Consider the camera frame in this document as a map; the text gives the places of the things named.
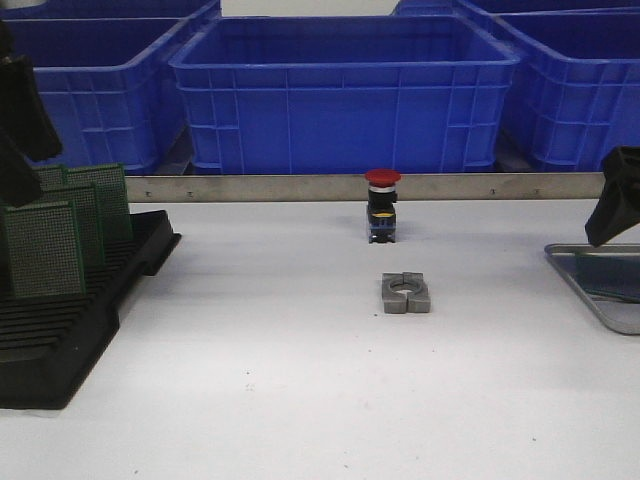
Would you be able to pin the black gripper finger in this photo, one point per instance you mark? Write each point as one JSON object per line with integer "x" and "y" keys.
{"x": 19, "y": 183}
{"x": 23, "y": 115}
{"x": 617, "y": 209}

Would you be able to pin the green perforated circuit board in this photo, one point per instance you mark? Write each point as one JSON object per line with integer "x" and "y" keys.
{"x": 110, "y": 183}
{"x": 609, "y": 276}
{"x": 44, "y": 252}
{"x": 51, "y": 176}
{"x": 84, "y": 197}

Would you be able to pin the silver metal tray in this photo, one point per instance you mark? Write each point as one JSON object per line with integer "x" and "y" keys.
{"x": 616, "y": 315}

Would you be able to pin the black slotted board rack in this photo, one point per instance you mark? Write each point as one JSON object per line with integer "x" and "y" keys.
{"x": 49, "y": 345}

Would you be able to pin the blue plastic crate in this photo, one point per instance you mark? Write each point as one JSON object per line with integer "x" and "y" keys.
{"x": 575, "y": 92}
{"x": 339, "y": 95}
{"x": 107, "y": 86}

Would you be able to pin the grey metal shaft clamp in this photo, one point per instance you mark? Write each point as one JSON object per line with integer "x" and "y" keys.
{"x": 405, "y": 292}

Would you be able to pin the red emergency stop button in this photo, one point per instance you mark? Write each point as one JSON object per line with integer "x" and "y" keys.
{"x": 382, "y": 196}

